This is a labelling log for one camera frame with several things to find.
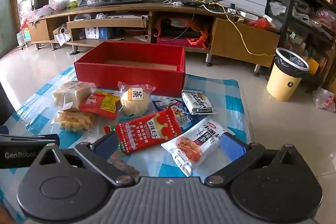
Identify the wooden tv stand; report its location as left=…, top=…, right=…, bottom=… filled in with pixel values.
left=27, top=2, right=281, bottom=67

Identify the blue white carton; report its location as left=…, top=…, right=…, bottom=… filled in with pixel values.
left=85, top=26, right=110, bottom=40

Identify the silver media player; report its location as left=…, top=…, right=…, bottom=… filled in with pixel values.
left=104, top=14, right=149, bottom=21

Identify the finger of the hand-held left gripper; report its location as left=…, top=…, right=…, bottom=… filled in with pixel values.
left=0, top=134, right=60, bottom=148

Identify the yellow crispy snack packet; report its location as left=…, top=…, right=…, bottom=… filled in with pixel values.
left=55, top=109, right=97, bottom=134

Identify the blue white snack packet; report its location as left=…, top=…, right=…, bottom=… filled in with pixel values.
left=152, top=98, right=195, bottom=133

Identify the tangle of cables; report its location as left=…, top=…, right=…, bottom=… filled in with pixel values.
left=163, top=0, right=238, bottom=15

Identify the red cardboard box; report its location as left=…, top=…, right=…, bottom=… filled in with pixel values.
left=74, top=41, right=186, bottom=98

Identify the steamed cake packet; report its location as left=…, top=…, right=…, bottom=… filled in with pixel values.
left=117, top=81, right=156, bottom=117

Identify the yellow trash bin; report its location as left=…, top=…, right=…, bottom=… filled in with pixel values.
left=266, top=47, right=311, bottom=102

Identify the blue white checked mat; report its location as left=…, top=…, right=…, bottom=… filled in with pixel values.
left=0, top=65, right=252, bottom=224

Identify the dark brown snack packet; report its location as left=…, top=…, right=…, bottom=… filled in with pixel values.
left=107, top=153, right=140, bottom=180

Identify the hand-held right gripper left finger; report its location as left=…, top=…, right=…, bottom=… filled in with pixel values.
left=30, top=131, right=139, bottom=187

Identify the wicker basket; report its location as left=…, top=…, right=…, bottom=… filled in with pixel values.
left=31, top=0, right=50, bottom=11

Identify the orange plastic bag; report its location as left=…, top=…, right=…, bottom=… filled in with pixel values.
left=154, top=17, right=212, bottom=49

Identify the small red yellow snack packet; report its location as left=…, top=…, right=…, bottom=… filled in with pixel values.
left=79, top=91, right=120, bottom=120

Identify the white plastic bag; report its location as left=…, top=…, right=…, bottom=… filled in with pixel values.
left=312, top=87, right=336, bottom=112

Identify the large red spicy strip packet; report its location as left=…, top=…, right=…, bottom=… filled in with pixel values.
left=104, top=107, right=183, bottom=157

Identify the yellow cable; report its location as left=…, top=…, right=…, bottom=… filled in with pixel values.
left=185, top=0, right=276, bottom=57

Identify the black metal shelf rack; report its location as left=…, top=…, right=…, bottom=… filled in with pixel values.
left=264, top=0, right=336, bottom=89

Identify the pale sliced cake packet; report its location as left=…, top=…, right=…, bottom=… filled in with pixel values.
left=52, top=80, right=96, bottom=110

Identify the red plastic bag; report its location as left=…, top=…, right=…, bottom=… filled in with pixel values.
left=248, top=17, right=274, bottom=29

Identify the green white wafer packet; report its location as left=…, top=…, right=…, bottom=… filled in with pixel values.
left=181, top=90, right=218, bottom=116

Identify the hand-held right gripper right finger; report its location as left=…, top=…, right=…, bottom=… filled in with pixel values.
left=205, top=132, right=309, bottom=187

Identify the white spicy strip packet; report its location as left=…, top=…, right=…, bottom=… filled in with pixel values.
left=161, top=119, right=236, bottom=178

